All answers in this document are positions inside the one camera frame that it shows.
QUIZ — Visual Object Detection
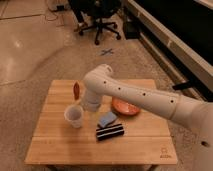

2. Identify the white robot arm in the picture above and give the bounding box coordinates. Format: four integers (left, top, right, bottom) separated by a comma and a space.
82, 64, 213, 171

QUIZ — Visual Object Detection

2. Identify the orange ceramic bowl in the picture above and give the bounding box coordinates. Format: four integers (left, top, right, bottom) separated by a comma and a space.
112, 98, 140, 116

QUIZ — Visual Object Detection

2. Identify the white ceramic cup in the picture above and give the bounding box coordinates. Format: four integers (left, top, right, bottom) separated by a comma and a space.
64, 105, 84, 128

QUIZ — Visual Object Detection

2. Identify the small brown bottle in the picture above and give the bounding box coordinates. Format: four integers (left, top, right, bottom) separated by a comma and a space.
73, 82, 80, 100

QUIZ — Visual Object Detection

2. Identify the blue sponge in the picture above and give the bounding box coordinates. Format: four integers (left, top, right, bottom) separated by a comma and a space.
98, 112, 117, 128

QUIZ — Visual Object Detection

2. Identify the black white striped box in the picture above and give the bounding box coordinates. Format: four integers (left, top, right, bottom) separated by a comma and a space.
96, 124, 125, 141

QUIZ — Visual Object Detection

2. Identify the wooden table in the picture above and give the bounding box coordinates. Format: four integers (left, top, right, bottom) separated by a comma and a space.
25, 80, 177, 165

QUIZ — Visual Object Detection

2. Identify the black box on floor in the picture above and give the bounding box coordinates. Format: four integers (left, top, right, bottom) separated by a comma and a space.
123, 21, 140, 39

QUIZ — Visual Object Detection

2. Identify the black office chair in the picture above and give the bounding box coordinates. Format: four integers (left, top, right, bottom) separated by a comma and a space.
68, 0, 121, 45

